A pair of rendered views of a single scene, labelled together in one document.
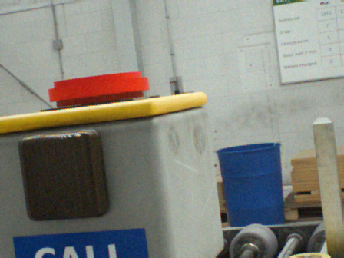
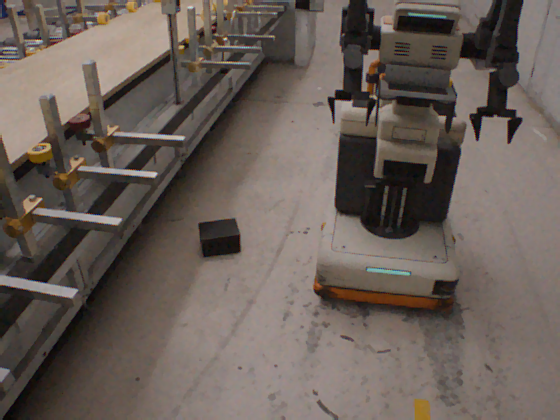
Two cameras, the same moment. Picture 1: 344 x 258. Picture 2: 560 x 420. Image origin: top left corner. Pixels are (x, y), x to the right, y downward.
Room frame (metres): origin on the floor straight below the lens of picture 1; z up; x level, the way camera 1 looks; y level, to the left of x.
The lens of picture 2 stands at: (0.11, 2.30, 1.55)
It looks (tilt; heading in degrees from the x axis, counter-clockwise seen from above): 33 degrees down; 262
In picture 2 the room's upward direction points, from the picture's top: straight up
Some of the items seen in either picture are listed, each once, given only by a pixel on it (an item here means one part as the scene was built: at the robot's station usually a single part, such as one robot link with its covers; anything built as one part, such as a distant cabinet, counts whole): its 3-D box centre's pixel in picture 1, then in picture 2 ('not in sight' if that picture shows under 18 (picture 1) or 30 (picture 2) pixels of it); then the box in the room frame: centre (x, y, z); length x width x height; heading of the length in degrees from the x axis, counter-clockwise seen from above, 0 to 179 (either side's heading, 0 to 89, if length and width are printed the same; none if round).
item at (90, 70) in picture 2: not in sight; (100, 125); (0.52, 0.73, 0.90); 0.04 x 0.04 x 0.48; 71
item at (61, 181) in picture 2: not in sight; (70, 173); (0.60, 0.94, 0.83); 0.14 x 0.06 x 0.05; 71
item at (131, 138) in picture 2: not in sight; (129, 138); (0.43, 0.72, 0.84); 0.43 x 0.03 x 0.04; 161
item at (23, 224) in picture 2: not in sight; (24, 217); (0.68, 1.18, 0.83); 0.14 x 0.06 x 0.05; 71
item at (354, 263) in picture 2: not in sight; (386, 241); (-0.67, 0.60, 0.16); 0.67 x 0.64 x 0.25; 71
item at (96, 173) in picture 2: not in sight; (95, 173); (0.51, 0.95, 0.83); 0.43 x 0.03 x 0.04; 161
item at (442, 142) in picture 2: not in sight; (417, 163); (-0.67, 0.77, 0.68); 0.28 x 0.27 x 0.25; 161
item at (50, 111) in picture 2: not in sight; (63, 166); (0.60, 0.96, 0.87); 0.04 x 0.04 x 0.48; 71
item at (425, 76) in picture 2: not in sight; (415, 98); (-0.57, 0.87, 0.99); 0.28 x 0.16 x 0.22; 161
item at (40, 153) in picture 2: not in sight; (43, 162); (0.70, 0.89, 0.85); 0.08 x 0.08 x 0.11
